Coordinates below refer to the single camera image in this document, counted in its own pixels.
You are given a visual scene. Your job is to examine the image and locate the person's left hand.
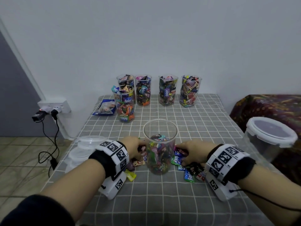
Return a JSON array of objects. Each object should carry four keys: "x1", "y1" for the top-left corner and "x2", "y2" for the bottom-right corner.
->
[{"x1": 120, "y1": 136, "x2": 145, "y2": 160}]

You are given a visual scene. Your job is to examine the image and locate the person's right forearm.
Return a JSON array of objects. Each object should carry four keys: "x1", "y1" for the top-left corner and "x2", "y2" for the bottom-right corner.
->
[{"x1": 237, "y1": 164, "x2": 301, "y2": 226}]

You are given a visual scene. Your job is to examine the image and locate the grey door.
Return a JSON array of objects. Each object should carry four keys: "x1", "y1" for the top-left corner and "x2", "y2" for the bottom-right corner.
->
[{"x1": 0, "y1": 30, "x2": 43, "y2": 138}]

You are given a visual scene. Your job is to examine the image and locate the black marker-tagged wristband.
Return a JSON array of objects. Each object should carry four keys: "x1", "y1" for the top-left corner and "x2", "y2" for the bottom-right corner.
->
[
  {"x1": 205, "y1": 144, "x2": 257, "y2": 184},
  {"x1": 89, "y1": 140, "x2": 130, "y2": 179}
]

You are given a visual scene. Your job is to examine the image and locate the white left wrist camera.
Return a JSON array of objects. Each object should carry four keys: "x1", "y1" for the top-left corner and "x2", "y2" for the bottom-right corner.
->
[{"x1": 99, "y1": 172, "x2": 128, "y2": 201}]

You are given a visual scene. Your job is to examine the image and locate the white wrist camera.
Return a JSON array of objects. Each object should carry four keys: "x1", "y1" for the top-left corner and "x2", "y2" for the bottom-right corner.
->
[
  {"x1": 205, "y1": 174, "x2": 240, "y2": 202},
  {"x1": 99, "y1": 172, "x2": 128, "y2": 201}
]

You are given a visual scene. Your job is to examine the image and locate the small transparent plastic jar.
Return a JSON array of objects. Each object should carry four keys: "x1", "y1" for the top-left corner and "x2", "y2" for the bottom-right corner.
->
[
  {"x1": 159, "y1": 75, "x2": 178, "y2": 107},
  {"x1": 180, "y1": 75, "x2": 202, "y2": 108},
  {"x1": 117, "y1": 74, "x2": 135, "y2": 92}
]

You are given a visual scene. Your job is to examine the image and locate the pile of colourful candies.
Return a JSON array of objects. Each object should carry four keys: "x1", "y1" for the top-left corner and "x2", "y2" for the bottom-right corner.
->
[{"x1": 124, "y1": 146, "x2": 208, "y2": 183}]

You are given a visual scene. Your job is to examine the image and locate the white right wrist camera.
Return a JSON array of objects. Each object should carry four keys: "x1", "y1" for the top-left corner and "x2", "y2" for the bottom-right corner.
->
[{"x1": 205, "y1": 174, "x2": 240, "y2": 202}]

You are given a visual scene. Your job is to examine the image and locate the black power cable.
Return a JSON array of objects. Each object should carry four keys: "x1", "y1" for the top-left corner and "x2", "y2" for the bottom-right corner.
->
[{"x1": 38, "y1": 117, "x2": 61, "y2": 177}]

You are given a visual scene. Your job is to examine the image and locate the dark patterned cloth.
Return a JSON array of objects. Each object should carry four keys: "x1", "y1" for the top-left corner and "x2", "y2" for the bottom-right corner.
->
[{"x1": 230, "y1": 94, "x2": 301, "y2": 186}]

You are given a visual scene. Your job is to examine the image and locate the black marker-tagged right wristband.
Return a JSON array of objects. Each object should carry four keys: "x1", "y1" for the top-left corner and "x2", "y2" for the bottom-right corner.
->
[{"x1": 205, "y1": 144, "x2": 257, "y2": 184}]

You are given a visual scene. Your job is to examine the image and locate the black power plug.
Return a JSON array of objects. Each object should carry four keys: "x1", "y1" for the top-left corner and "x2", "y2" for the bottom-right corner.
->
[{"x1": 31, "y1": 110, "x2": 59, "y2": 123}]

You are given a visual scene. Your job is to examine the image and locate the blue snack packet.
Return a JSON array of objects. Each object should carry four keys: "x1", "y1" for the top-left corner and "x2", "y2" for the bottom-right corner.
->
[{"x1": 92, "y1": 99, "x2": 116, "y2": 116}]

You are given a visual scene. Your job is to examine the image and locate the person's left forearm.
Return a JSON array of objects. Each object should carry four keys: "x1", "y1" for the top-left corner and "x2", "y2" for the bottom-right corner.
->
[{"x1": 40, "y1": 160, "x2": 106, "y2": 222}]

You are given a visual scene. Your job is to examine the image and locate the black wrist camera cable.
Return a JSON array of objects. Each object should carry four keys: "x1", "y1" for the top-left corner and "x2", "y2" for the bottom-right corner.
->
[{"x1": 230, "y1": 188, "x2": 301, "y2": 212}]

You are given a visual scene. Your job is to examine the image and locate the person's right hand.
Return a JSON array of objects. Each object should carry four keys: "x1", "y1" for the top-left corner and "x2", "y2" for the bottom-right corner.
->
[{"x1": 175, "y1": 140, "x2": 219, "y2": 167}]

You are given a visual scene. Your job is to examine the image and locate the tall transparent plastic jar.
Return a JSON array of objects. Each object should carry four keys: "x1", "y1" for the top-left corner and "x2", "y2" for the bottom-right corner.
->
[{"x1": 135, "y1": 75, "x2": 152, "y2": 107}]

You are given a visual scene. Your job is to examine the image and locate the white wall socket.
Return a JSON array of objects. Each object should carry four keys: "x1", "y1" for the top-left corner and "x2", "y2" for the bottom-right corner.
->
[{"x1": 38, "y1": 100, "x2": 72, "y2": 114}]

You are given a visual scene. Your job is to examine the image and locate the black marker-tagged left wristband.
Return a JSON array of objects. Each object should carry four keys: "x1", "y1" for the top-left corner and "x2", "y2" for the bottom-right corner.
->
[{"x1": 89, "y1": 140, "x2": 130, "y2": 179}]

